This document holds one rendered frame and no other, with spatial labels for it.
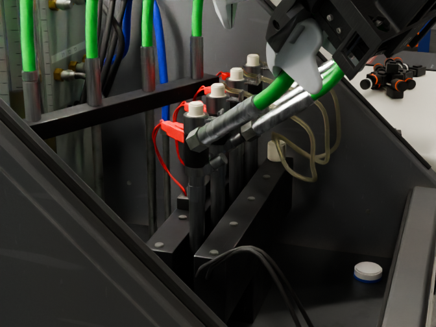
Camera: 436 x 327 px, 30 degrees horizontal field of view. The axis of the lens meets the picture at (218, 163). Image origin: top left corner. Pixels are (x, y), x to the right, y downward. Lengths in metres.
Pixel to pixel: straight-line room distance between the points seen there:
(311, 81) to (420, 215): 0.48
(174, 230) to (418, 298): 0.28
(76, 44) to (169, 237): 0.40
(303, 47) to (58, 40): 0.60
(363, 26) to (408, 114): 0.85
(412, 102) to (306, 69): 0.85
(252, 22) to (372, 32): 0.61
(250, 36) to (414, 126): 0.34
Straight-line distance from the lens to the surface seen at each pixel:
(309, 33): 0.63
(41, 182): 0.57
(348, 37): 0.59
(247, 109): 0.72
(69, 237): 0.57
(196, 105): 0.88
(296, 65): 0.65
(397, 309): 0.87
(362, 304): 1.11
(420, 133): 1.32
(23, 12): 0.94
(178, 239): 0.93
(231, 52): 1.19
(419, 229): 1.06
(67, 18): 1.20
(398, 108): 1.45
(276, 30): 0.62
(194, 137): 0.77
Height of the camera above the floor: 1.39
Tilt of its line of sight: 21 degrees down
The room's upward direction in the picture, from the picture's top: straight up
